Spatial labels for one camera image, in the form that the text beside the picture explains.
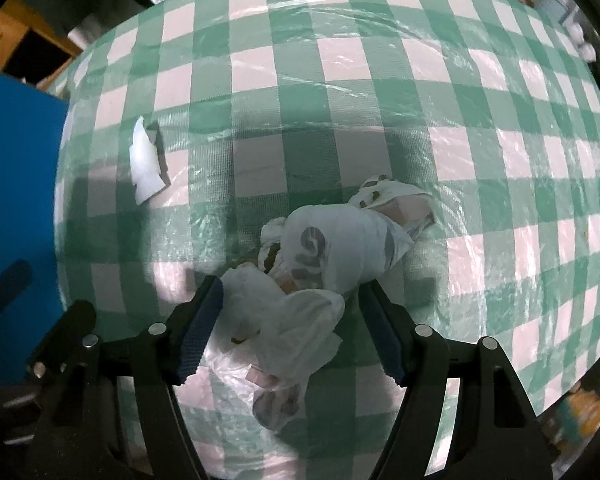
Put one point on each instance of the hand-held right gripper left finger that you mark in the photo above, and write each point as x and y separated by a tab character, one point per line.
200	330

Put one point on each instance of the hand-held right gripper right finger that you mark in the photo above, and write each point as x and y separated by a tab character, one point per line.
385	335

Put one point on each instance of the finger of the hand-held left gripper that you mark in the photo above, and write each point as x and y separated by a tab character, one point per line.
70	325
10	280

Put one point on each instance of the white plastic bag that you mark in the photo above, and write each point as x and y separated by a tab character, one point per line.
325	245

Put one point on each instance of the blue-rimmed cardboard box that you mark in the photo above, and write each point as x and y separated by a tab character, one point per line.
20	160

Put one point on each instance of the white tissue piece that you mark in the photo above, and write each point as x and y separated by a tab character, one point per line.
145	170

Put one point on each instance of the yellow teal packet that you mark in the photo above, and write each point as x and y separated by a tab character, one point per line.
580	415

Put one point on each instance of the wooden cabinet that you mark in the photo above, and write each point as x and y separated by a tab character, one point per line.
0	35

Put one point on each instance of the green white checked tablecloth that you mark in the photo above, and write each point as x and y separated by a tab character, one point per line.
330	85

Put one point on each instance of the white small jars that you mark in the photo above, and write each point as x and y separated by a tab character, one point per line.
587	50

